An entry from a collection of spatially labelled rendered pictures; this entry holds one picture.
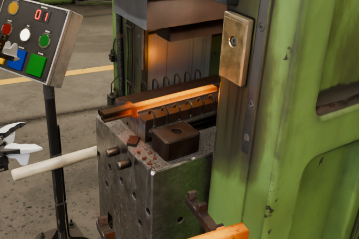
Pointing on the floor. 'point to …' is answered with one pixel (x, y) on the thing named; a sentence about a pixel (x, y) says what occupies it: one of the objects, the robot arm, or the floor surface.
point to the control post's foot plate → (61, 232)
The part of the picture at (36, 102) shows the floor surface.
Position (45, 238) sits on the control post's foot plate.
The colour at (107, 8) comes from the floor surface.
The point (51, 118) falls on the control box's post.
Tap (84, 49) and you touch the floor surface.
